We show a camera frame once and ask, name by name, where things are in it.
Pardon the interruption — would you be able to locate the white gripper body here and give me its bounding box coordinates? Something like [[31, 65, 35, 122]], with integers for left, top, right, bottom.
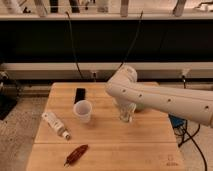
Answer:
[[116, 99, 136, 122]]

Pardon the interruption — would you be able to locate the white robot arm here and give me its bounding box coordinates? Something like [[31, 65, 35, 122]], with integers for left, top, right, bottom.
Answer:
[[106, 65, 213, 128]]

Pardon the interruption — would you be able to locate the white ceramic cup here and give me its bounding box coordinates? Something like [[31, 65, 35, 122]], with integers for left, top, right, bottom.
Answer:
[[73, 100, 92, 123]]

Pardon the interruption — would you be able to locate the green bowl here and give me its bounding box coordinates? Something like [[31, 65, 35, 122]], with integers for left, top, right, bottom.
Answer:
[[135, 104, 148, 113]]

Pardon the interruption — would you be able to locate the black rectangular block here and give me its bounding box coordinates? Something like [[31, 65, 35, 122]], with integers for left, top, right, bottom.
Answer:
[[74, 88, 86, 103]]

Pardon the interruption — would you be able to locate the wooden table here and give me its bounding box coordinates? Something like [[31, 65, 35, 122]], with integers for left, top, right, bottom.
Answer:
[[26, 83, 185, 171]]

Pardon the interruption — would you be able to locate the blue object on floor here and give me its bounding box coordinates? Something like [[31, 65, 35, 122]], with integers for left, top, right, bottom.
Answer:
[[169, 115, 185, 128]]

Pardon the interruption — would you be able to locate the white tube bottle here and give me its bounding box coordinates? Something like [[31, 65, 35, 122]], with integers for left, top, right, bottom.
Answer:
[[42, 112, 71, 140]]

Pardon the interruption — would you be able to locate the dark machine at left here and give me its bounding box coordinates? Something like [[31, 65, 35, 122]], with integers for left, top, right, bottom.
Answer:
[[0, 71, 21, 120]]

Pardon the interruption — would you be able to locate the black cable on floor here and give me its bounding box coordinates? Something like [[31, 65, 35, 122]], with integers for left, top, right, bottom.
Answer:
[[176, 75, 208, 171]]

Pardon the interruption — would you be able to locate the left black cable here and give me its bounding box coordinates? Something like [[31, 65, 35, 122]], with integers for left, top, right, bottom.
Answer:
[[65, 10, 86, 81]]

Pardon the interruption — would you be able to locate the right black cable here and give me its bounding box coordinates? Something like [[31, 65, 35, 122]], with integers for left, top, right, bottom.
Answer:
[[108, 10, 144, 81]]

